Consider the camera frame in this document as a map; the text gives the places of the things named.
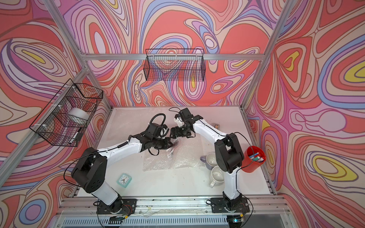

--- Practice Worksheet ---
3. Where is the black marker in basket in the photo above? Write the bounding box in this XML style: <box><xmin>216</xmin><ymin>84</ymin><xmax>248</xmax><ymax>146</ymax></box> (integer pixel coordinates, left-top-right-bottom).
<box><xmin>72</xmin><ymin>128</ymin><xmax>83</xmax><ymax>142</ymax></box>

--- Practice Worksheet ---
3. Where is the back wire basket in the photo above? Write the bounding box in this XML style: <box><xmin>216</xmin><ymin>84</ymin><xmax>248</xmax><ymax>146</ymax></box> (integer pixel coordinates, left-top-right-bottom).
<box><xmin>143</xmin><ymin>48</ymin><xmax>206</xmax><ymax>82</ymax></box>

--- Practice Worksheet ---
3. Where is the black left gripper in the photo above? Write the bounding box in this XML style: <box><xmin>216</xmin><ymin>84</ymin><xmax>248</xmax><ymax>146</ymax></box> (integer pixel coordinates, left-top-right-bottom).
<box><xmin>152</xmin><ymin>137</ymin><xmax>175</xmax><ymax>150</ymax></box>

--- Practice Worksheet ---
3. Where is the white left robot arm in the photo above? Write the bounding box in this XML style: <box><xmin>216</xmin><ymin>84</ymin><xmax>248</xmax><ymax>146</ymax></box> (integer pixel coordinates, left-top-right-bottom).
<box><xmin>71</xmin><ymin>123</ymin><xmax>173</xmax><ymax>212</ymax></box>

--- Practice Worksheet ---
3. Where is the white mug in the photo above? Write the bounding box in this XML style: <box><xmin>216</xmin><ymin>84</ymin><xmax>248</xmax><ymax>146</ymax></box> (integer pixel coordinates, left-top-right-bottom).
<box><xmin>210</xmin><ymin>166</ymin><xmax>225</xmax><ymax>188</ymax></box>

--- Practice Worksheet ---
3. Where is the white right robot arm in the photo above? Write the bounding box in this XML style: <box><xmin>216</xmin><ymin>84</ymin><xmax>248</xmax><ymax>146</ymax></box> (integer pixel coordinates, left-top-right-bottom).
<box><xmin>170</xmin><ymin>108</ymin><xmax>244</xmax><ymax>202</ymax></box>

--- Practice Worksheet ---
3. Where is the lilac mug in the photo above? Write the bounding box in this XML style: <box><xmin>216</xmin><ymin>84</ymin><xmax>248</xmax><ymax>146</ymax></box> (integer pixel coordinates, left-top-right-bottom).
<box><xmin>200</xmin><ymin>153</ymin><xmax>218</xmax><ymax>171</ymax></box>

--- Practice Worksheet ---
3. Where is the wire basket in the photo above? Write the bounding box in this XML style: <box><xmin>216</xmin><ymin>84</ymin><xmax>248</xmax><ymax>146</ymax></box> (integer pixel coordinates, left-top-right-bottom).
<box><xmin>143</xmin><ymin>48</ymin><xmax>206</xmax><ymax>82</ymax></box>
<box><xmin>29</xmin><ymin>79</ymin><xmax>104</xmax><ymax>147</ymax></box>

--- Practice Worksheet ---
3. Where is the red pen cup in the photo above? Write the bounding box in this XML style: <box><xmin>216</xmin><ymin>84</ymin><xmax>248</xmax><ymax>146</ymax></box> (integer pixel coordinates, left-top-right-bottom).
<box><xmin>241</xmin><ymin>146</ymin><xmax>266</xmax><ymax>173</ymax></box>

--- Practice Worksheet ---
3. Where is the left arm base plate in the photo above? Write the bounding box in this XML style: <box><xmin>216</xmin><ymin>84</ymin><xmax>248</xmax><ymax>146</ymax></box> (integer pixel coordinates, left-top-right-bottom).
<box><xmin>95</xmin><ymin>199</ymin><xmax>137</xmax><ymax>216</ymax></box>

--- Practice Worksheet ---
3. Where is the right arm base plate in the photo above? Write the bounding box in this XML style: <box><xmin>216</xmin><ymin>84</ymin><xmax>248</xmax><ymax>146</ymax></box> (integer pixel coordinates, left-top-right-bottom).
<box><xmin>207</xmin><ymin>196</ymin><xmax>251</xmax><ymax>215</ymax></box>

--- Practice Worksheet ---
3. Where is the left wire basket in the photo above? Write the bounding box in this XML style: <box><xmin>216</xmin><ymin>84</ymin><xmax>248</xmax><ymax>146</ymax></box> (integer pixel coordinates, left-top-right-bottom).
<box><xmin>29</xmin><ymin>79</ymin><xmax>104</xmax><ymax>147</ymax></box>

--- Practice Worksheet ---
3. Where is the teal alarm clock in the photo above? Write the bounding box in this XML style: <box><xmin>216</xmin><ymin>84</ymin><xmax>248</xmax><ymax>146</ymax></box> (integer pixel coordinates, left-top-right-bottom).
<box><xmin>117</xmin><ymin>173</ymin><xmax>132</xmax><ymax>188</ymax></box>

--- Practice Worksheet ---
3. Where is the white tape roll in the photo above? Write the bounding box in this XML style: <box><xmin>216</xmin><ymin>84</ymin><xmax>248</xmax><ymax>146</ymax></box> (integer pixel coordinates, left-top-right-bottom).
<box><xmin>68</xmin><ymin>107</ymin><xmax>90</xmax><ymax>125</ymax></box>

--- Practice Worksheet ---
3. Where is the grey tape dispenser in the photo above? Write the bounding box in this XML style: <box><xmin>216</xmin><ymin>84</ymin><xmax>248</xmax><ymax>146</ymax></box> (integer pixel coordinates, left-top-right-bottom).
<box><xmin>212</xmin><ymin>123</ymin><xmax>220</xmax><ymax>130</ymax></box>

